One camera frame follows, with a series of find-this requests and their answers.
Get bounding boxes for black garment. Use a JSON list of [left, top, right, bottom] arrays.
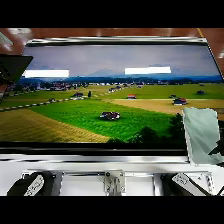
[[0, 54, 35, 86]]

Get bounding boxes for silver frame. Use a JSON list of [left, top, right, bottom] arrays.
[[0, 35, 224, 197]]

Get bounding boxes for green T-shirt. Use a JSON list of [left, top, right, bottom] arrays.
[[182, 106, 224, 166]]

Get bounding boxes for white garment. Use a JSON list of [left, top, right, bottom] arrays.
[[181, 109, 214, 167]]

